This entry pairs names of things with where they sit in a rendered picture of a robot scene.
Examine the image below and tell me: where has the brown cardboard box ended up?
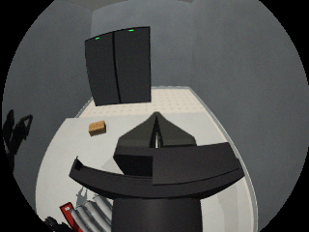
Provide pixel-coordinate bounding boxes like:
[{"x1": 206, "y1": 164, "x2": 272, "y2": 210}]
[{"x1": 89, "y1": 121, "x2": 106, "y2": 136}]

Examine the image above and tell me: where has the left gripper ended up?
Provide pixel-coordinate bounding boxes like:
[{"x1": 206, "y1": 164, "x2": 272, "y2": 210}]
[{"x1": 16, "y1": 115, "x2": 33, "y2": 146}]

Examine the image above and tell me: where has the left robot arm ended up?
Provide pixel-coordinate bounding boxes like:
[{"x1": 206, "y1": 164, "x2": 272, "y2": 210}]
[{"x1": 2, "y1": 109, "x2": 74, "y2": 232}]

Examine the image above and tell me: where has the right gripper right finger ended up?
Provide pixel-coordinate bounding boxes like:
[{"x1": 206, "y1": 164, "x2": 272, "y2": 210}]
[{"x1": 156, "y1": 111, "x2": 197, "y2": 148}]

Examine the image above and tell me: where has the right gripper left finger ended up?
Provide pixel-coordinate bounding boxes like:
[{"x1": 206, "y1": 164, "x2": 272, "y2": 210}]
[{"x1": 116, "y1": 111, "x2": 156, "y2": 148}]

